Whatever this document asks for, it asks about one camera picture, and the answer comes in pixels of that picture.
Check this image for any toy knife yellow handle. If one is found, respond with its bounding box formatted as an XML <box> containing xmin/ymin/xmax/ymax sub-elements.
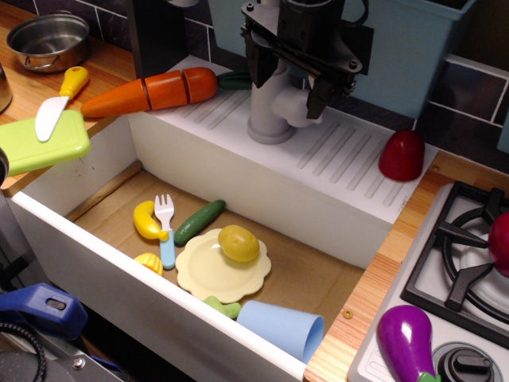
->
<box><xmin>35</xmin><ymin>66</ymin><xmax>89</xmax><ymax>142</ymax></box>

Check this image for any yellow toy potato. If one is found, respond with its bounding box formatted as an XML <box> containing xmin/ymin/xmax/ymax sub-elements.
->
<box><xmin>218</xmin><ymin>225</ymin><xmax>260</xmax><ymax>263</ymax></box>

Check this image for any dark post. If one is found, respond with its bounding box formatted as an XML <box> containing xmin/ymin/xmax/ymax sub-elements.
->
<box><xmin>126</xmin><ymin>0</ymin><xmax>188</xmax><ymax>78</ymax></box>

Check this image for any yellow toy banana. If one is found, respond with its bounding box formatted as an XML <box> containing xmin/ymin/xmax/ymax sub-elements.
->
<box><xmin>133</xmin><ymin>201</ymin><xmax>169</xmax><ymax>241</ymax></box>

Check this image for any blue clamp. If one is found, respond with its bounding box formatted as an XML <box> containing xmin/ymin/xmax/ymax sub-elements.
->
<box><xmin>1</xmin><ymin>283</ymin><xmax>88</xmax><ymax>341</ymax></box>

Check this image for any yellow toy lemon piece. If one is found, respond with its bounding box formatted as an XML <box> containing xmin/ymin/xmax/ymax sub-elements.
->
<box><xmin>134</xmin><ymin>252</ymin><xmax>164</xmax><ymax>276</ymax></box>

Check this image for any purple toy eggplant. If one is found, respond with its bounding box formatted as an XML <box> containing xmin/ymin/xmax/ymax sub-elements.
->
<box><xmin>376</xmin><ymin>305</ymin><xmax>441</xmax><ymax>382</ymax></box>

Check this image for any steel toy pot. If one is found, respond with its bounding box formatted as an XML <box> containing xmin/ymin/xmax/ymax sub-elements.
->
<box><xmin>6</xmin><ymin>12</ymin><xmax>90</xmax><ymax>73</ymax></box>

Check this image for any light blue bin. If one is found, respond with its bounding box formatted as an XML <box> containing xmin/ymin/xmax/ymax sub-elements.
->
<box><xmin>209</xmin><ymin>1</ymin><xmax>474</xmax><ymax>119</ymax></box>

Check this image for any grey toy stove top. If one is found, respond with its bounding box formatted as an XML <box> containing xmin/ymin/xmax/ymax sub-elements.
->
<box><xmin>348</xmin><ymin>181</ymin><xmax>508</xmax><ymax>381</ymax></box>

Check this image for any black stove grate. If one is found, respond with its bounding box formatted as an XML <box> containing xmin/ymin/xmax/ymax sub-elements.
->
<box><xmin>401</xmin><ymin>181</ymin><xmax>508</xmax><ymax>347</ymax></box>

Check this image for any white blue toy fork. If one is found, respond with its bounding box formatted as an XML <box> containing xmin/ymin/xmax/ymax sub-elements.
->
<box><xmin>154</xmin><ymin>194</ymin><xmax>176</xmax><ymax>271</ymax></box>

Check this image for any light blue toy cup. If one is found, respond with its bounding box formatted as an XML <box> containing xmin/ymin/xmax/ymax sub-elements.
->
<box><xmin>236</xmin><ymin>301</ymin><xmax>324</xmax><ymax>364</ymax></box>

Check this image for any black cable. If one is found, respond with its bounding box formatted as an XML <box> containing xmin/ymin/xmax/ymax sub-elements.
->
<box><xmin>0</xmin><ymin>322</ymin><xmax>48</xmax><ymax>382</ymax></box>

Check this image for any yellow toy plate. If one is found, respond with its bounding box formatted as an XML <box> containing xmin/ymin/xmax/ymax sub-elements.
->
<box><xmin>176</xmin><ymin>228</ymin><xmax>272</xmax><ymax>303</ymax></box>

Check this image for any green toy vegetable piece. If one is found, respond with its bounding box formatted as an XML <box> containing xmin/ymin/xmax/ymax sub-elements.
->
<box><xmin>204</xmin><ymin>296</ymin><xmax>242</xmax><ymax>320</ymax></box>

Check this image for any grey stove knob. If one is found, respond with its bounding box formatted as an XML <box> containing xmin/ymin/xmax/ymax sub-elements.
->
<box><xmin>432</xmin><ymin>342</ymin><xmax>504</xmax><ymax>382</ymax></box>

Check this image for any white toy sink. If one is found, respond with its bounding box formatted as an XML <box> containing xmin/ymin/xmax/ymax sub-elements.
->
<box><xmin>8</xmin><ymin>54</ymin><xmax>440</xmax><ymax>382</ymax></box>

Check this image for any green toy cucumber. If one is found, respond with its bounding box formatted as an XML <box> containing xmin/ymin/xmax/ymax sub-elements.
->
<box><xmin>174</xmin><ymin>200</ymin><xmax>226</xmax><ymax>247</ymax></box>

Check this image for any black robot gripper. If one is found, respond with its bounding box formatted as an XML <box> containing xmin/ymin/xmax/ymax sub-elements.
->
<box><xmin>241</xmin><ymin>1</ymin><xmax>374</xmax><ymax>119</ymax></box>

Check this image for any green toy cutting board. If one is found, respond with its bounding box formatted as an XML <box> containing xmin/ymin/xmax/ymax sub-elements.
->
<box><xmin>1</xmin><ymin>110</ymin><xmax>91</xmax><ymax>176</ymax></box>

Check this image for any wooden toy carrot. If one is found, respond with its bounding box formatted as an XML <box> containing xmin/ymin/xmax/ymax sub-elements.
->
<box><xmin>81</xmin><ymin>67</ymin><xmax>251</xmax><ymax>119</ymax></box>

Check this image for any grey toy faucet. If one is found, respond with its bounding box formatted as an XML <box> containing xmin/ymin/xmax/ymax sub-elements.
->
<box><xmin>247</xmin><ymin>0</ymin><xmax>296</xmax><ymax>145</ymax></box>

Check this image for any red toy apple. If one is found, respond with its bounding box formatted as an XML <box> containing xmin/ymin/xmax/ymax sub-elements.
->
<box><xmin>488</xmin><ymin>212</ymin><xmax>509</xmax><ymax>279</ymax></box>

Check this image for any white faucet lever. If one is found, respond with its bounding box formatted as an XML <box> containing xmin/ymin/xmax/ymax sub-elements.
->
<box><xmin>271</xmin><ymin>87</ymin><xmax>323</xmax><ymax>128</ymax></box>

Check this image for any red toy pepper half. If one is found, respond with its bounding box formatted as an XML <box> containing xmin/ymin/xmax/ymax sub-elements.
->
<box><xmin>379</xmin><ymin>130</ymin><xmax>425</xmax><ymax>182</ymax></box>

